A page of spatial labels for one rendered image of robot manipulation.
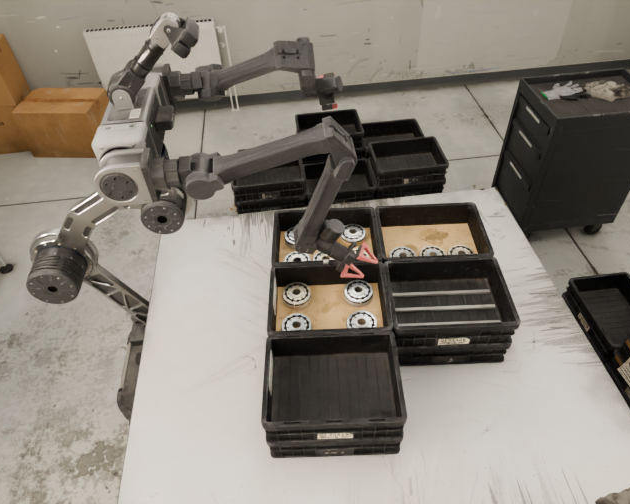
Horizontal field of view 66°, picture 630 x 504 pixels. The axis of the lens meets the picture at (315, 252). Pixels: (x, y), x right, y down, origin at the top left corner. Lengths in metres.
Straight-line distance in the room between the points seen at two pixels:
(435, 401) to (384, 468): 0.28
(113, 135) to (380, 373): 1.04
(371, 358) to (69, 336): 1.92
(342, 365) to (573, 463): 0.73
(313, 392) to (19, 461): 1.61
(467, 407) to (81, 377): 1.95
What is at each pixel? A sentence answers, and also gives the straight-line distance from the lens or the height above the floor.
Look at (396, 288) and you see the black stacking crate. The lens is 1.80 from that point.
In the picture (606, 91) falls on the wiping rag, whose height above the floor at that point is 0.88.
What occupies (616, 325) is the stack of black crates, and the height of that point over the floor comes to 0.27.
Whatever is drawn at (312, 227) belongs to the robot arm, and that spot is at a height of 1.19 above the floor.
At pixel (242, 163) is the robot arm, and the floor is 1.48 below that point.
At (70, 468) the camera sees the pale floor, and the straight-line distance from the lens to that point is 2.64.
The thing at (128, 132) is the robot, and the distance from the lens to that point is 1.40.
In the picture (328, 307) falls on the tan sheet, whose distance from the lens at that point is 1.74.
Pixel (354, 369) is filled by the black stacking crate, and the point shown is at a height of 0.83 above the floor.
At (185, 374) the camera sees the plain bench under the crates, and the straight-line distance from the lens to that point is 1.82.
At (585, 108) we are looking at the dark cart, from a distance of 2.97.
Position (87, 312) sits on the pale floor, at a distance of 3.13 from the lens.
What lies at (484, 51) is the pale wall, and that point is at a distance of 4.93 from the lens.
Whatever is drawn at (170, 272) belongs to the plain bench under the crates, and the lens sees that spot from 2.14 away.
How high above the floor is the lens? 2.20
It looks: 45 degrees down
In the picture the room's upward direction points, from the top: 3 degrees counter-clockwise
